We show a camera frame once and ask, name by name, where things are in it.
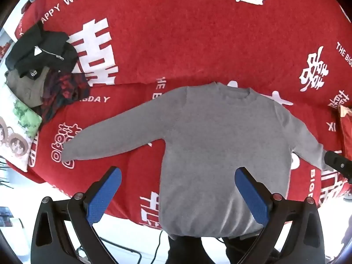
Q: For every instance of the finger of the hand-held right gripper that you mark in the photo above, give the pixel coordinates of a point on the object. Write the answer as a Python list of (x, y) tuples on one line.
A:
[(339, 163)]

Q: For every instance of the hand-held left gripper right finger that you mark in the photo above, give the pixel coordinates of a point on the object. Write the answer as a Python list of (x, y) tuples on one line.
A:
[(251, 195)]

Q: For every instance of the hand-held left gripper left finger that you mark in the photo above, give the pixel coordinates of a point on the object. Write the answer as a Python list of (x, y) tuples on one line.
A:
[(106, 195)]

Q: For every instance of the grey sweater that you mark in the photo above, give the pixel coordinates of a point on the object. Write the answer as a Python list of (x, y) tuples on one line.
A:
[(214, 143)]

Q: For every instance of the person's right leg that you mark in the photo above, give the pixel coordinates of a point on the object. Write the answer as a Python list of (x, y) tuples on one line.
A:
[(239, 250)]

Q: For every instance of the person's leg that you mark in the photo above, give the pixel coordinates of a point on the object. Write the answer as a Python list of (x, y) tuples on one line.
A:
[(239, 250), (189, 251)]

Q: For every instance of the person's left leg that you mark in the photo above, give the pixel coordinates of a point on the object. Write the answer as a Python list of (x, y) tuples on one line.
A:
[(189, 251)]

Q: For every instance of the cartoon print pillow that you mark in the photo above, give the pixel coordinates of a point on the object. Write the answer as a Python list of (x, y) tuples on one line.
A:
[(16, 126)]

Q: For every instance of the red navy plaid garment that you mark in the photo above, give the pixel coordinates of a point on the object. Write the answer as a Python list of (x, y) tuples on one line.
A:
[(68, 88)]

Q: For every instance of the olive green garment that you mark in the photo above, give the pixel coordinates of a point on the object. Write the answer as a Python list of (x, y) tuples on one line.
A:
[(24, 88)]

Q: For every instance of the black zip jacket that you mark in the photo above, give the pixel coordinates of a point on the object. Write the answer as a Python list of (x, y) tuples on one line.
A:
[(52, 44)]

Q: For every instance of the red printed blanket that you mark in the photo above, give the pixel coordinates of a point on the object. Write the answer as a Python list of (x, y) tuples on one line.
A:
[(165, 33)]

